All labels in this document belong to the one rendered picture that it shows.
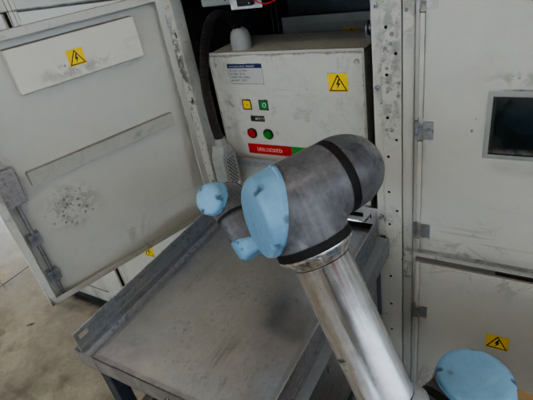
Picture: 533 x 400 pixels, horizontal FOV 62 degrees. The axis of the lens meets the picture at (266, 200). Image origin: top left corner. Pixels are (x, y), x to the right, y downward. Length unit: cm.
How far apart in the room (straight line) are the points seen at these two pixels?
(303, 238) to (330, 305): 11
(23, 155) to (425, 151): 104
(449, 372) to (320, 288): 27
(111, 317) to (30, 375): 138
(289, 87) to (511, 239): 71
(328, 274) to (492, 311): 88
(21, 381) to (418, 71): 228
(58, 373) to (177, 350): 145
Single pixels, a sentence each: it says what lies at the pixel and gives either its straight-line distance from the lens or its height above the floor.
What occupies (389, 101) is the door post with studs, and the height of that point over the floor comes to 127.
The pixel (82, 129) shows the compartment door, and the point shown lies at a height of 129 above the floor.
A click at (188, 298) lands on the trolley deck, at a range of 128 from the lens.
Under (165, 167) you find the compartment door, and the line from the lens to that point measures 151.
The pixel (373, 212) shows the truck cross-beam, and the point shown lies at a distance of 137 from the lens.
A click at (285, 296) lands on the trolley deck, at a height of 85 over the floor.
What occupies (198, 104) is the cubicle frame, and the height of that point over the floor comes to 124.
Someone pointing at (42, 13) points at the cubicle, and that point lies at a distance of 180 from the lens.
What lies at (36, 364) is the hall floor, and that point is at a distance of 268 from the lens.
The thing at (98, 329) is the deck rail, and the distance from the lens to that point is 128.
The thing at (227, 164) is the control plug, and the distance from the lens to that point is 142.
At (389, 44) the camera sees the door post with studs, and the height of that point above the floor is 141.
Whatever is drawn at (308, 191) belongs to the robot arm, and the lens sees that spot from 58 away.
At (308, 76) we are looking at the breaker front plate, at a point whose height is 132.
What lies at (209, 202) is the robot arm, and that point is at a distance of 99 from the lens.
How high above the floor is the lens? 168
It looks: 31 degrees down
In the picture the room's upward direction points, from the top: 11 degrees counter-clockwise
